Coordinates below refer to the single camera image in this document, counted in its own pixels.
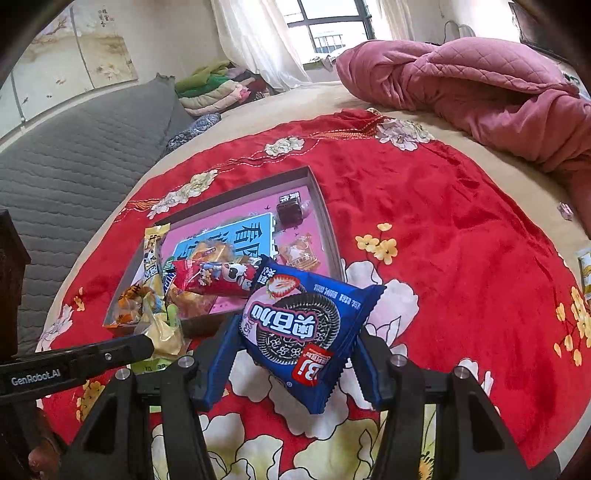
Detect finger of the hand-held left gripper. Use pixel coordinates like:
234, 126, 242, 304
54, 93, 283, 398
85, 335, 156, 372

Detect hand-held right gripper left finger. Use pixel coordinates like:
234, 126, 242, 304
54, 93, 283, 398
60, 314, 244, 480

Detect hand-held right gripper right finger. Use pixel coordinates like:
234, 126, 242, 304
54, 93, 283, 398
353, 329, 532, 480

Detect orange peanut packet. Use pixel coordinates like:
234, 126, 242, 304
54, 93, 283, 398
104, 284, 149, 334

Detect yellow-green twisted candy wrapper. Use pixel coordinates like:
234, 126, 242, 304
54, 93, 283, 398
137, 295, 186, 359

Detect clear puffed snack packet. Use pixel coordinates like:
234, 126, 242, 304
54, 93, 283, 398
164, 286, 219, 320

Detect blue cookie packet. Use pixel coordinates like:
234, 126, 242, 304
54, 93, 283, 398
238, 254, 387, 415

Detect red snack packet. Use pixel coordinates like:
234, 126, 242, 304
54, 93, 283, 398
172, 257, 262, 299

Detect small orange pastry packet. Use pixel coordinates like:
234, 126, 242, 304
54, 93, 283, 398
277, 233, 322, 274

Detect dark cake clear packet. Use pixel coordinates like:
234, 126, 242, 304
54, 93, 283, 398
276, 196, 311, 228

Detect dark cardboard box tray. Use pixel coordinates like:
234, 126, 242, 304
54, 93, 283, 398
102, 166, 347, 340

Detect person's left hand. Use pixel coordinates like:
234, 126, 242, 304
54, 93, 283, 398
0, 404, 65, 480

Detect green snack packet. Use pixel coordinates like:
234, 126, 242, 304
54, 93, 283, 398
131, 357, 182, 376

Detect pink book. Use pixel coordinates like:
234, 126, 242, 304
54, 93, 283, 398
161, 182, 331, 319

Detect red floral blanket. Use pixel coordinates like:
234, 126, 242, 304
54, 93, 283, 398
37, 108, 591, 480

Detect grey quilted headboard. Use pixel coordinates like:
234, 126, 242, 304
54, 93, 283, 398
0, 74, 195, 356

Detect dark floral cloth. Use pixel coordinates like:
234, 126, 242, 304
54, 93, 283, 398
164, 113, 223, 154

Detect small yellow-green packet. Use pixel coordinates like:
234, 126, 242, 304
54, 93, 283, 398
577, 247, 591, 297

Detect stack of folded clothes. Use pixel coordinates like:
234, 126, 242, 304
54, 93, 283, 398
174, 60, 278, 117

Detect painted wardrobe doors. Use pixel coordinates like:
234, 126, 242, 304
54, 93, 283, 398
0, 0, 140, 140

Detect pink quilted duvet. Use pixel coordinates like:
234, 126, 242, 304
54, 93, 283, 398
336, 37, 591, 214

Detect white curtain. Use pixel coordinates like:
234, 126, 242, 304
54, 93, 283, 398
210, 0, 315, 92

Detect window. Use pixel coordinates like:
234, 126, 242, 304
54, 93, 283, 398
284, 0, 376, 55

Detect dark furniture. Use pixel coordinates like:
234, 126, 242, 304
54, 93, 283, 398
508, 0, 591, 62

